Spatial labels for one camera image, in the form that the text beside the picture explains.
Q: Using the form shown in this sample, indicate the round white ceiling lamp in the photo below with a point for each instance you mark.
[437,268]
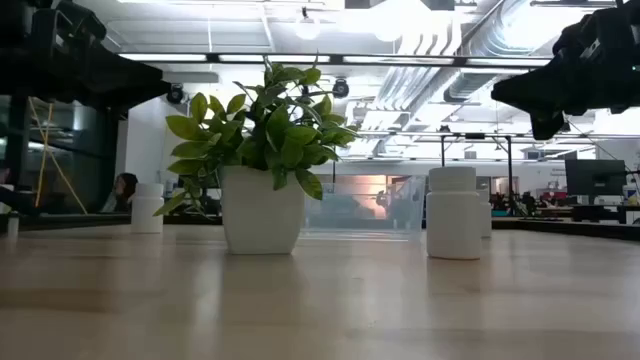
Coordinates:
[307,27]

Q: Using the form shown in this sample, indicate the green plant in white pot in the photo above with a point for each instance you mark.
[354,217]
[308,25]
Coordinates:
[260,215]

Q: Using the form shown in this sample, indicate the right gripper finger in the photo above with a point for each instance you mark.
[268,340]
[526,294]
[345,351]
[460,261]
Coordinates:
[545,79]
[540,101]

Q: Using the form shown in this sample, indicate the small white capped container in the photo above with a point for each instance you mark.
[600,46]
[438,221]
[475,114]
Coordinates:
[13,226]

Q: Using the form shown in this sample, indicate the black bar with light strips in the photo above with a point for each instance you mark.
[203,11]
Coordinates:
[335,59]

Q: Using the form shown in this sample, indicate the clear plastic basket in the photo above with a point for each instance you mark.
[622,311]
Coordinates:
[350,210]

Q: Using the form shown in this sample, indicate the person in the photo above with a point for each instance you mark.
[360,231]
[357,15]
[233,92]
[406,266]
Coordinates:
[528,202]
[125,187]

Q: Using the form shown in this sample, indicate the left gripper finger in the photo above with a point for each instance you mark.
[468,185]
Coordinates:
[120,75]
[125,99]

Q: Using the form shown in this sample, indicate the silver ventilation duct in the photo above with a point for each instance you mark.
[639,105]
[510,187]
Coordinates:
[475,50]

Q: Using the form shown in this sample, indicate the black gantry stand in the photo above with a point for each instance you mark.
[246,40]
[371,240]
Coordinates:
[510,175]

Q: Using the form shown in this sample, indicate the black computer monitor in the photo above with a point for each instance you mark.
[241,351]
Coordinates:
[595,177]

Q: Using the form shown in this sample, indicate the black round ceiling camera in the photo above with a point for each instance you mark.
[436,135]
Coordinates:
[175,94]
[340,88]

